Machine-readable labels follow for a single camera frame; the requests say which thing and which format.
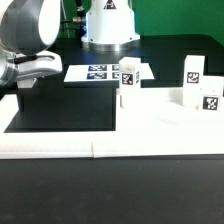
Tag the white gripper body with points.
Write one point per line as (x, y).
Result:
(42, 64)

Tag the white square table top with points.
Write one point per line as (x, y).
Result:
(154, 108)

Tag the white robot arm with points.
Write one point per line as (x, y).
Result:
(29, 27)

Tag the white sheet with fiducial markers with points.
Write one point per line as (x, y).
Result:
(101, 72)

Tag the white U-shaped obstacle fence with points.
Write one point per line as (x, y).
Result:
(117, 143)

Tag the black cable thick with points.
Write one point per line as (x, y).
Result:
(75, 20)

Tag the black cable connector upright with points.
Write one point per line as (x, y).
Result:
(80, 9)

